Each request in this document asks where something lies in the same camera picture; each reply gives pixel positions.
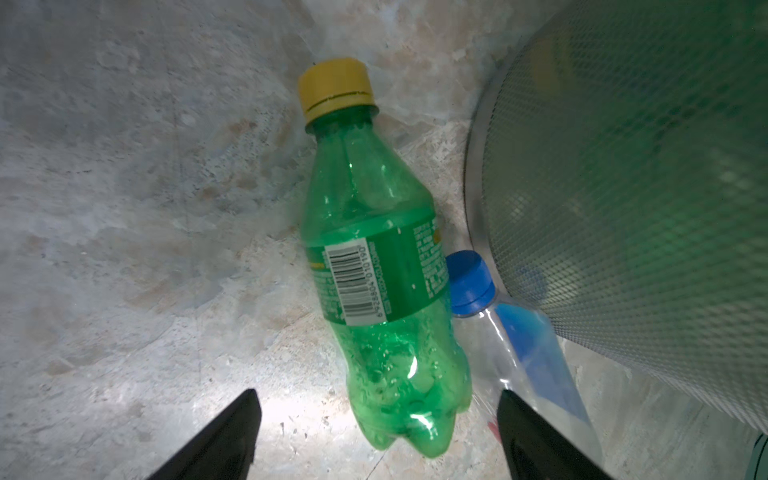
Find green sprite bottle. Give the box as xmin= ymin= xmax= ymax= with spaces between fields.
xmin=298 ymin=58 xmax=472 ymax=458

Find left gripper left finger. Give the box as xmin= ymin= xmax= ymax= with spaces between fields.
xmin=149 ymin=389 xmax=262 ymax=480

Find clear bottle blue cap slanted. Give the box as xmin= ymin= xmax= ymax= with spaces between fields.
xmin=446 ymin=250 xmax=603 ymax=465

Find mesh bin with green liner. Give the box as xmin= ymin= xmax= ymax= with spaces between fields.
xmin=465 ymin=1 xmax=767 ymax=431

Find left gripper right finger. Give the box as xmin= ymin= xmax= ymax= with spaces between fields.
xmin=497 ymin=390 xmax=610 ymax=480

